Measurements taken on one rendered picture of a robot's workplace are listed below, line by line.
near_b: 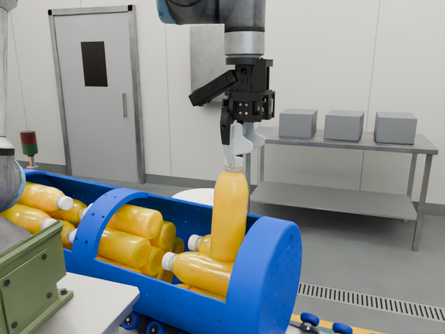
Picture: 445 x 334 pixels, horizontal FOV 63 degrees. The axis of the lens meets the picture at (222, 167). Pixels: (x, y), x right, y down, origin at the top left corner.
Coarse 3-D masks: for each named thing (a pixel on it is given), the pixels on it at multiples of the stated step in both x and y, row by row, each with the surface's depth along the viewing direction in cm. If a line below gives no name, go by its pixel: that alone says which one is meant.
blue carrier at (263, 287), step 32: (64, 192) 124; (96, 192) 114; (128, 192) 93; (96, 224) 84; (192, 224) 101; (256, 224) 74; (288, 224) 75; (64, 256) 87; (96, 256) 84; (256, 256) 67; (288, 256) 77; (160, 288) 74; (256, 288) 65; (288, 288) 80; (160, 320) 80; (192, 320) 72; (224, 320) 68; (256, 320) 65; (288, 320) 84
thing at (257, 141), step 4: (244, 124) 75; (248, 124) 74; (252, 124) 74; (244, 128) 75; (248, 128) 74; (252, 128) 74; (244, 132) 75; (248, 132) 75; (252, 132) 74; (244, 136) 75; (248, 136) 75; (252, 136) 75; (256, 136) 74; (260, 136) 74; (252, 140) 75; (256, 140) 75; (260, 140) 74; (264, 140) 74; (256, 144) 75; (260, 144) 75; (240, 156) 76; (244, 156) 77
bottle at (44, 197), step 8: (32, 184) 109; (40, 184) 110; (24, 192) 107; (32, 192) 106; (40, 192) 105; (48, 192) 104; (56, 192) 105; (24, 200) 107; (32, 200) 106; (40, 200) 104; (48, 200) 103; (56, 200) 103; (40, 208) 105; (48, 208) 104; (56, 208) 105
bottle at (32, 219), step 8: (16, 208) 105; (24, 208) 104; (32, 208) 104; (8, 216) 104; (16, 216) 103; (24, 216) 102; (32, 216) 101; (40, 216) 101; (48, 216) 103; (16, 224) 103; (24, 224) 101; (32, 224) 100; (40, 224) 101; (32, 232) 101
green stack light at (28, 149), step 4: (24, 144) 161; (28, 144) 161; (32, 144) 162; (36, 144) 164; (24, 148) 162; (28, 148) 162; (32, 148) 162; (36, 148) 164; (24, 152) 162; (28, 152) 162; (32, 152) 163; (36, 152) 164
